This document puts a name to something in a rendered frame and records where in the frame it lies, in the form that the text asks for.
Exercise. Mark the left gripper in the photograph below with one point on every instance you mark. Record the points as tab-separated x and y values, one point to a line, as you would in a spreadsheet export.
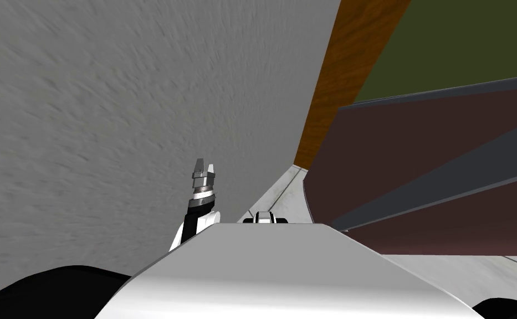
203	180

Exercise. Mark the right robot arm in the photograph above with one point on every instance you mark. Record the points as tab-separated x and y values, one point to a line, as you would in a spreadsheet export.
513	310

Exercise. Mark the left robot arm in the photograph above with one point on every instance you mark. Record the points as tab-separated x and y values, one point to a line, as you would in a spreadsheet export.
192	223

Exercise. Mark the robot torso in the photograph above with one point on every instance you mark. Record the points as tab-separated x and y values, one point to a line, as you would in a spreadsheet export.
280	270

